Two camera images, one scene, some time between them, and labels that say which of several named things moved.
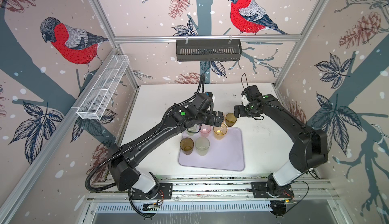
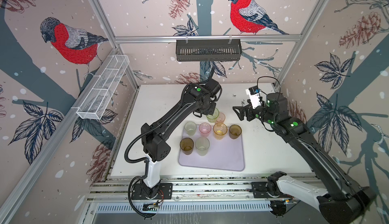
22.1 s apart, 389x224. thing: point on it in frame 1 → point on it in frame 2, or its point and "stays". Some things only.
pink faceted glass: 205,129 stays
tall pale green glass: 202,145 stays
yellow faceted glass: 219,132 stays
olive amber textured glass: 186,144 stays
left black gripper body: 211,117 → 209,109
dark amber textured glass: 230,119 → 235,131
